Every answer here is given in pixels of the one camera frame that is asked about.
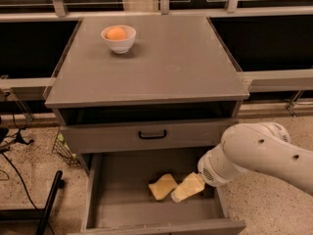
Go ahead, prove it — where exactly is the white ceramic bowl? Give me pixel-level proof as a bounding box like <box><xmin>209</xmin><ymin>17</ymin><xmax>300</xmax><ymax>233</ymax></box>
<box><xmin>101</xmin><ymin>25</ymin><xmax>137</xmax><ymax>54</ymax></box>

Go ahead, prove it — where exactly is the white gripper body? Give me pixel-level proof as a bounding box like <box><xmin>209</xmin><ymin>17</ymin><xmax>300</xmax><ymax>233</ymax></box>
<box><xmin>198</xmin><ymin>145</ymin><xmax>242</xmax><ymax>187</ymax></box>

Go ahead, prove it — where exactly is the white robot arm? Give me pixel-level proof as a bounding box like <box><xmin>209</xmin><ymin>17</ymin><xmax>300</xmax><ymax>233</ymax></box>
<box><xmin>171</xmin><ymin>122</ymin><xmax>313</xmax><ymax>203</ymax></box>

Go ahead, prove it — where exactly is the grey drawer cabinet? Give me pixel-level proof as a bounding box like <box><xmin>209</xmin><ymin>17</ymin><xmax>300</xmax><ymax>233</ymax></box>
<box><xmin>43</xmin><ymin>14</ymin><xmax>250</xmax><ymax>235</ymax></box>

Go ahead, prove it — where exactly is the black stand base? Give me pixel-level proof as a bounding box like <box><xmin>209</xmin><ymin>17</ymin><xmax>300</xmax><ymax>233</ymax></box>
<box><xmin>0</xmin><ymin>117</ymin><xmax>34</xmax><ymax>153</ymax></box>

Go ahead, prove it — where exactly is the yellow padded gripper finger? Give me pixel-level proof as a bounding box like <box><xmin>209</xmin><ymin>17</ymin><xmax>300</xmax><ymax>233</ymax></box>
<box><xmin>171</xmin><ymin>172</ymin><xmax>205</xmax><ymax>203</ymax></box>

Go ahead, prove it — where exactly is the orange fruit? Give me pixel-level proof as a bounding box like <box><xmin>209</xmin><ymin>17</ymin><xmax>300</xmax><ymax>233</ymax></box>
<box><xmin>106</xmin><ymin>26</ymin><xmax>127</xmax><ymax>40</ymax></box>

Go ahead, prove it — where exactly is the yellow sponge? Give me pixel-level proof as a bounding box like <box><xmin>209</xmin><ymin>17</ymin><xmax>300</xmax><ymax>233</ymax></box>
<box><xmin>149</xmin><ymin>173</ymin><xmax>177</xmax><ymax>201</ymax></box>

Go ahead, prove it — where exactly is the black cable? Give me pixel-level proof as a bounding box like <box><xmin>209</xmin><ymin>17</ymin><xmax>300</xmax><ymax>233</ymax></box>
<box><xmin>0</xmin><ymin>152</ymin><xmax>57</xmax><ymax>235</ymax></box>

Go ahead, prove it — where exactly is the wire mesh basket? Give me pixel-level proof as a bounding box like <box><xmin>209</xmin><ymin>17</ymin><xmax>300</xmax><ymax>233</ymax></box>
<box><xmin>52</xmin><ymin>131</ymin><xmax>80</xmax><ymax>166</ymax></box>

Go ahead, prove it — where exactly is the grey top drawer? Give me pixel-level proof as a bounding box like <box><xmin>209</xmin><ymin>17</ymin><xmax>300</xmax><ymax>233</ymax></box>
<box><xmin>61</xmin><ymin>118</ymin><xmax>238</xmax><ymax>154</ymax></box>

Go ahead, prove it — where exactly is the black metal bar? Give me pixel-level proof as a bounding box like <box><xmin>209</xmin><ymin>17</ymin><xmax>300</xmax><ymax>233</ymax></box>
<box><xmin>35</xmin><ymin>170</ymin><xmax>63</xmax><ymax>235</ymax></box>

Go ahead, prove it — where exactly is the grey open middle drawer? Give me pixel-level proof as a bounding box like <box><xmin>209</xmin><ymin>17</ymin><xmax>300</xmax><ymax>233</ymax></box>
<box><xmin>71</xmin><ymin>148</ymin><xmax>246</xmax><ymax>235</ymax></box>

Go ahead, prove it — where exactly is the black drawer handle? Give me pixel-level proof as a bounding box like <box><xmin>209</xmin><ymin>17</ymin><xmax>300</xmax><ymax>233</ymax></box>
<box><xmin>138</xmin><ymin>130</ymin><xmax>167</xmax><ymax>140</ymax></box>

